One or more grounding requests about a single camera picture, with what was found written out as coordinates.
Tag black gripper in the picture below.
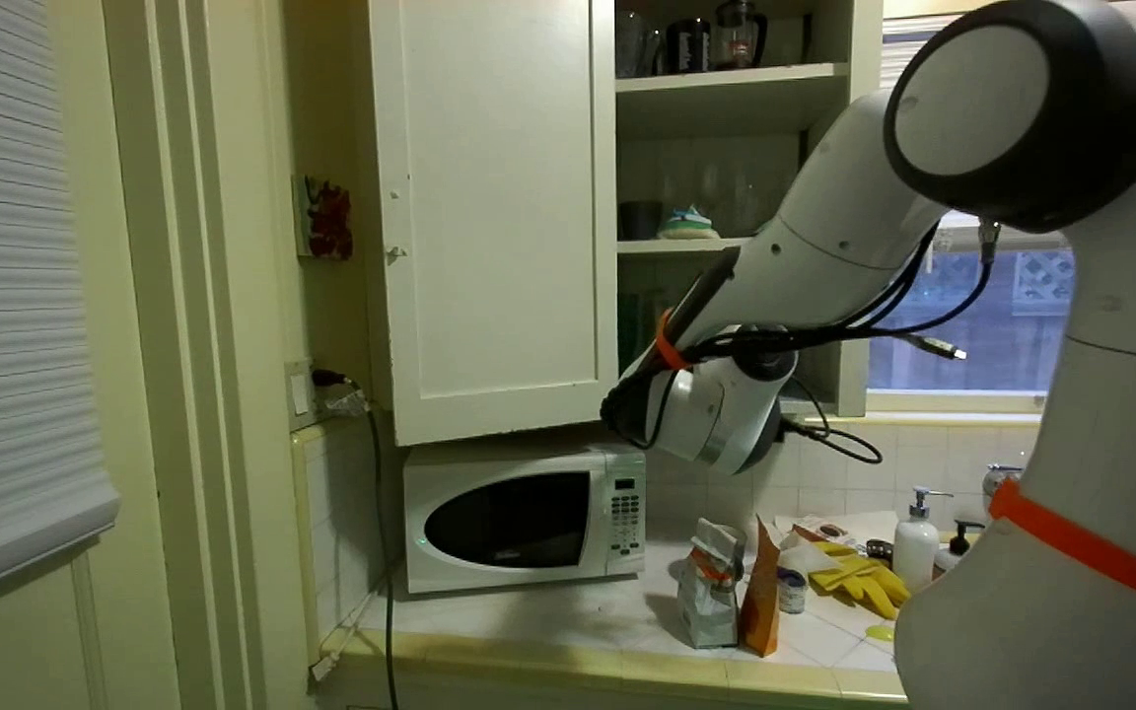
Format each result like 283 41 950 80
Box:
601 368 680 451

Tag white shelf board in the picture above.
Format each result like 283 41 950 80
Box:
613 0 886 422

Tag white microwave oven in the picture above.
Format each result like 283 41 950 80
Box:
400 438 651 602

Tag white plate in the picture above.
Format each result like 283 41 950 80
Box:
655 225 730 247

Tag green domed lid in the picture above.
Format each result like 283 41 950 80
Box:
655 201 726 235

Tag crumpled grey white bag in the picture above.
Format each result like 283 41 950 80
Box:
671 514 751 655

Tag orange snack bag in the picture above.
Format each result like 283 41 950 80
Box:
739 514 789 664

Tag small white blue can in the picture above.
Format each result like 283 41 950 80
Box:
777 563 811 618

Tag yellow rubber gloves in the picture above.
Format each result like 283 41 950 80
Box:
809 546 918 623

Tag white soap pump bottle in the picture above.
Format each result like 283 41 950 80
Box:
893 487 959 593

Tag bottle with black pump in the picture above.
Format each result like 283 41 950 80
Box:
938 517 988 568

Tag dark glass jar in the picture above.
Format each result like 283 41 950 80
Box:
614 4 658 80
706 0 773 74

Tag kitchen window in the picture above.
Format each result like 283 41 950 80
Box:
865 213 1081 413

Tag white window blind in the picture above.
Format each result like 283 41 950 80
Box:
0 0 124 614

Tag white panelled door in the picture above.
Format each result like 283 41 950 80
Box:
0 0 226 710

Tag white wall cabinet door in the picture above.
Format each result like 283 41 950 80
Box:
368 0 625 451

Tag red wall decoration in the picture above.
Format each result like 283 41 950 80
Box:
299 175 361 263

